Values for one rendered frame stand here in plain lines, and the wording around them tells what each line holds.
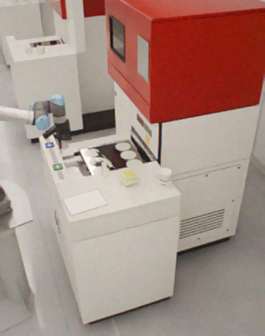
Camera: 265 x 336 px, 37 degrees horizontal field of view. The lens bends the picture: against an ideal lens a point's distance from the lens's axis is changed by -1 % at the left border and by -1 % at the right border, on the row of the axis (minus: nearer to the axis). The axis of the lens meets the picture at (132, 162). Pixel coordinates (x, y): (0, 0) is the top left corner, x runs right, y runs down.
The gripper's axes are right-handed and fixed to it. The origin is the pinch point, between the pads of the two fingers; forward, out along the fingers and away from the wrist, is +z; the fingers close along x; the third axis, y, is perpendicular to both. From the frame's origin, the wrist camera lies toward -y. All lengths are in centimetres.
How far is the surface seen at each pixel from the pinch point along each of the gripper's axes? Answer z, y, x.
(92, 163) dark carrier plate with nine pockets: 15.7, 19.3, 4.3
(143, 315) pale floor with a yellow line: 106, 36, -51
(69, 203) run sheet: 8.8, -0.9, -37.9
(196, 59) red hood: -52, 78, -11
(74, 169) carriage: 17.6, 7.5, 3.5
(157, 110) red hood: -25, 55, -13
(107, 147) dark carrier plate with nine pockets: 15.7, 32.5, 19.6
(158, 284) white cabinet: 80, 47, -48
